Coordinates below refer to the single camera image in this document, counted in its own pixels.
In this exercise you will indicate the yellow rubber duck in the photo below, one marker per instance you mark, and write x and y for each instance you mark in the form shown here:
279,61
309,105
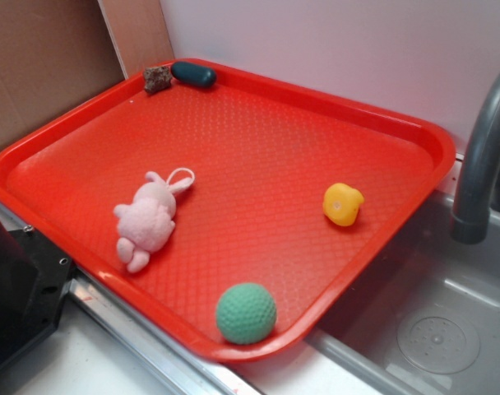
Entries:
341,204

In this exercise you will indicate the red plastic tray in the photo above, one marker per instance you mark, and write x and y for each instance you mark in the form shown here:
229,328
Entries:
264,152

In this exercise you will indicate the pink plush bunny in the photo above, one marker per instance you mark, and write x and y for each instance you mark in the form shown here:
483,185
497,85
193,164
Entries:
147,222

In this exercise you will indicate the green dimpled ball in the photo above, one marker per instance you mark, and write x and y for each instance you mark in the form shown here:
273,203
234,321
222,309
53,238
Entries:
246,314

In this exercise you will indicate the dark teal oblong toy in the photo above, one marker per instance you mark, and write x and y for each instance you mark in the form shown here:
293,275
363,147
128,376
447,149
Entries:
193,74

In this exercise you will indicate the brown rock-like toy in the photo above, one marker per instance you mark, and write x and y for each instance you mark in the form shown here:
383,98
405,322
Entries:
157,79

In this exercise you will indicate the grey toy sink basin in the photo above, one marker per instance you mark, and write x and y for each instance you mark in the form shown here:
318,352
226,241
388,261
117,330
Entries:
424,316

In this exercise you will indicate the grey sink faucet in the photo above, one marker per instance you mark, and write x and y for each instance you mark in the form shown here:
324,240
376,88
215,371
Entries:
478,187

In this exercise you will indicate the brown cardboard panel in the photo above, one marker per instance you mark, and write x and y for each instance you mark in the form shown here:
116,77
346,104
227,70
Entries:
55,55

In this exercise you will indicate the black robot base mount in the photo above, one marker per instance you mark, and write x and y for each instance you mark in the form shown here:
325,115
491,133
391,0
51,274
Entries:
35,277

